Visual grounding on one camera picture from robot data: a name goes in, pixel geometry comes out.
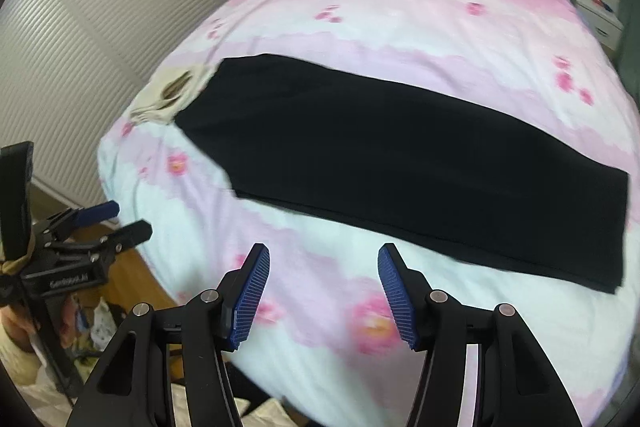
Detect white louvered closet door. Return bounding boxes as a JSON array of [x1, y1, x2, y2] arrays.
[[0, 0, 301, 208]]

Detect person's left forearm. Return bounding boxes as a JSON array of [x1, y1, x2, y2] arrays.
[[0, 304, 46, 388]]

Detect beige cloth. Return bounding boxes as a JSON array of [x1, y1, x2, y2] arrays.
[[131, 64, 223, 125]]

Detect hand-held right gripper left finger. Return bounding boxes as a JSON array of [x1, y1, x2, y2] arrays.
[[65, 243, 273, 427]]

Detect patterned plastic bag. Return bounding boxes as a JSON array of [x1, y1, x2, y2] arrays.
[[65, 292, 131, 358]]

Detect pink floral bed blanket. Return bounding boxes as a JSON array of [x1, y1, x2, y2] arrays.
[[95, 0, 640, 427]]

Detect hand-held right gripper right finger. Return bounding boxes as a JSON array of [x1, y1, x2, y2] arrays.
[[377, 243, 576, 427]]

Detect black pants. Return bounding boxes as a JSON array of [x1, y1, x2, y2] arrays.
[[172, 53, 630, 295]]

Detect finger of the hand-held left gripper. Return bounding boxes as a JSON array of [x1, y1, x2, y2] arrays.
[[87, 219, 153, 258], [47, 201, 120, 238]]

